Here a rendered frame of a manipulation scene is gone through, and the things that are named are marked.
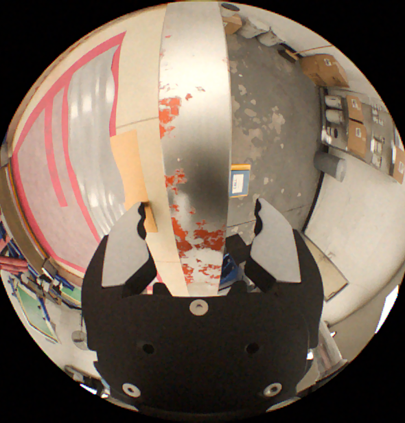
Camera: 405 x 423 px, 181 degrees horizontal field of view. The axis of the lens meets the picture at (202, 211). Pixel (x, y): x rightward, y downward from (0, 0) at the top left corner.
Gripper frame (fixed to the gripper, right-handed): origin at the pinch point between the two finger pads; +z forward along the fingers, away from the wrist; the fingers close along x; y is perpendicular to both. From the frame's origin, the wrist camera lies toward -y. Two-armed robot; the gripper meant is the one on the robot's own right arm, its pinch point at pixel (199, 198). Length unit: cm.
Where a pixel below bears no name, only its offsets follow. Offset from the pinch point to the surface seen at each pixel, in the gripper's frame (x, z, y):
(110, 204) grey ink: -9.2, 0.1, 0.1
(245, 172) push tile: 16.1, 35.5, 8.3
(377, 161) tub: 270, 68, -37
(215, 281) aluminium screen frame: 1.4, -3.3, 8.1
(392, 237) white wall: 329, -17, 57
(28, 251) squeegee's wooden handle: -57, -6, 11
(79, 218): -17.1, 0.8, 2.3
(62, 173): -17.3, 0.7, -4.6
